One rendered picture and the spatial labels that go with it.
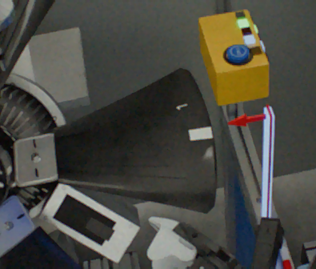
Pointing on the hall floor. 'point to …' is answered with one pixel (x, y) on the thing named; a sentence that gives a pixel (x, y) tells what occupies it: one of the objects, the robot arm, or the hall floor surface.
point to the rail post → (228, 195)
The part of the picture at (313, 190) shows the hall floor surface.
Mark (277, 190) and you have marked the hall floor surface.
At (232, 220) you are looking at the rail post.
